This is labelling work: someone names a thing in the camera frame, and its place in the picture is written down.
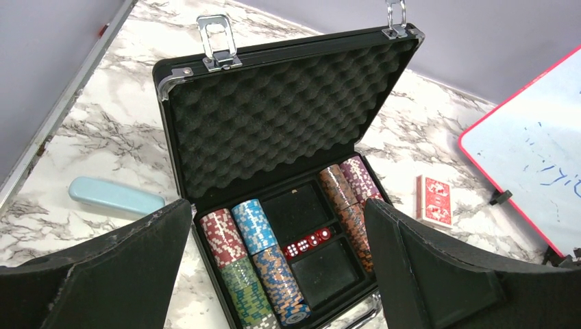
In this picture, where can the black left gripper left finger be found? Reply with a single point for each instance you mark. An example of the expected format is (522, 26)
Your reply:
(121, 279)

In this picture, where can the brown orange chip stack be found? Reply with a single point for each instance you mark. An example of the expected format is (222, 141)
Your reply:
(350, 212)

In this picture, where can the green chip stack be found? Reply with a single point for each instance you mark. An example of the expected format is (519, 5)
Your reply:
(250, 301)

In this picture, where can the red dice row in case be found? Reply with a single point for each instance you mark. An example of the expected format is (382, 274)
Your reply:
(307, 243)

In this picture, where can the red white chip stack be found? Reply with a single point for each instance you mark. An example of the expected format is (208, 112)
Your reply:
(223, 238)

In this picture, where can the black aluminium poker case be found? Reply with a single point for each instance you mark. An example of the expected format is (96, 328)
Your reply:
(261, 122)

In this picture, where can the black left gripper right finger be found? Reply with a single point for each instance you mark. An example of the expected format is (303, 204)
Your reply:
(428, 279)

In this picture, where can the light blue chip stack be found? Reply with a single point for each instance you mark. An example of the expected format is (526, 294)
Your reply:
(254, 226)

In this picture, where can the whiteboard stand foot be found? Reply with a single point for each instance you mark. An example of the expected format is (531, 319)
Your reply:
(499, 197)
(568, 261)

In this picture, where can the light blue eraser case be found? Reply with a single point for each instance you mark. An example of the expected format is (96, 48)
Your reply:
(112, 195)

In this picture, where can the purple white chip stack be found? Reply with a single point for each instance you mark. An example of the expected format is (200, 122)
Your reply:
(360, 180)

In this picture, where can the pink framed whiteboard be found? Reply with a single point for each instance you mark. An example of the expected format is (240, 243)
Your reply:
(530, 146)

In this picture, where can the orange blue chip stack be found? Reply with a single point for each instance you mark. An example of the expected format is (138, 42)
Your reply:
(281, 286)

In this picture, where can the red playing card deck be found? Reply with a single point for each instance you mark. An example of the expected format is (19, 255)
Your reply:
(433, 202)

